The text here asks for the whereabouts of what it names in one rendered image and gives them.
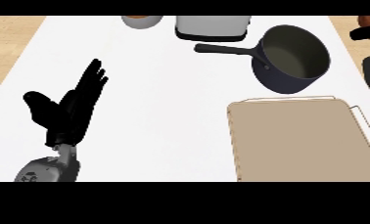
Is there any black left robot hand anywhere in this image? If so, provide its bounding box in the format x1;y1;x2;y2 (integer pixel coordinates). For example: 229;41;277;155
22;58;109;148

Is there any beige tray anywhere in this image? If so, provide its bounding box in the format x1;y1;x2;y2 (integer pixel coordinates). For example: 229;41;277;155
225;95;370;183

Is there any grey round container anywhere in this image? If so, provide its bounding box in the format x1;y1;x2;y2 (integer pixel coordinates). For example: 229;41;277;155
120;16;164;30

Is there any grey appliance with black base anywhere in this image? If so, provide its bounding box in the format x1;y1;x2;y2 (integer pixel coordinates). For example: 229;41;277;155
173;16;253;43

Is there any dark chair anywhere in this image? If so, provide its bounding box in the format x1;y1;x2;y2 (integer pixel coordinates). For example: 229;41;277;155
348;16;370;89

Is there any dark blue pot with handle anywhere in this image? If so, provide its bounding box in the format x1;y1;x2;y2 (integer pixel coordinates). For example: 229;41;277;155
192;23;333;95

